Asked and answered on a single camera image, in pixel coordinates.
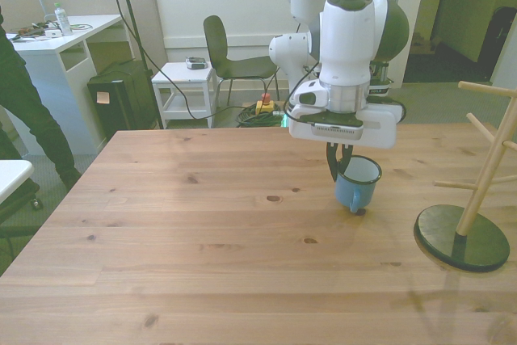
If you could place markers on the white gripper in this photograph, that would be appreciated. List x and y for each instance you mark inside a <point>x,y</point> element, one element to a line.
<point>379,131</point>

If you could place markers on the blue enamel mug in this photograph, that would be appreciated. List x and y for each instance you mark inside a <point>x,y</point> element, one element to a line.
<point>347,193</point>

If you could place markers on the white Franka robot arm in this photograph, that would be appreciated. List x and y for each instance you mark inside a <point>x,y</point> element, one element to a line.
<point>345,38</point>

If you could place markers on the wooden mug tree stand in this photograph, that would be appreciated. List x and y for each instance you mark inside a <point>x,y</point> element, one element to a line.
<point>464,242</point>

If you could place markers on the yellow emergency stop button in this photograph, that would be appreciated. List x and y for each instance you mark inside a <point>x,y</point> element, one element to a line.
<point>265,107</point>

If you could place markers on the small grey device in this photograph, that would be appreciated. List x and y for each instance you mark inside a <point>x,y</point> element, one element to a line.
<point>196,63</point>

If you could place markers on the black plastic chair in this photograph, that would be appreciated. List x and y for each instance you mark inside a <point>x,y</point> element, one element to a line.
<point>214,38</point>

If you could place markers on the white low side table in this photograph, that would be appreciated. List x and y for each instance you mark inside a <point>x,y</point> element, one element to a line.
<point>182,74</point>

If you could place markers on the black bin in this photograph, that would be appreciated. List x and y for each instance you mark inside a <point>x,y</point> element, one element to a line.
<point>121,102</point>

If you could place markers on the black tripod stand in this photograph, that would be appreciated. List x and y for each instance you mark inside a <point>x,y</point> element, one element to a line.
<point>135,26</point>

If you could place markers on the orange sticky note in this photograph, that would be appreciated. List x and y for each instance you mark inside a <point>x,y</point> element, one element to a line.
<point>103,98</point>

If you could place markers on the clear plastic bottle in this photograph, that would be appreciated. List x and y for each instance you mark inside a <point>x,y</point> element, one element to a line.
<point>64,22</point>

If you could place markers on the small white box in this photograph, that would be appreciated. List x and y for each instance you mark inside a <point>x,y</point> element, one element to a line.
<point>52,33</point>

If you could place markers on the white desk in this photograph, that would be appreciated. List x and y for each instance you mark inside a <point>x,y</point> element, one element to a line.
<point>40,45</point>

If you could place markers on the person in dark clothes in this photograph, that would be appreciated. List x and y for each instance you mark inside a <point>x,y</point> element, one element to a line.
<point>24,98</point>

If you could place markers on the white wheeled cart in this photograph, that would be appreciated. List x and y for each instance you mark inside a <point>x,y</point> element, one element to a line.
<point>12,175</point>

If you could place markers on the dark wrist camera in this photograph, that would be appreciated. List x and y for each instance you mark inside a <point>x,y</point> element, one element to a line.
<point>337,131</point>

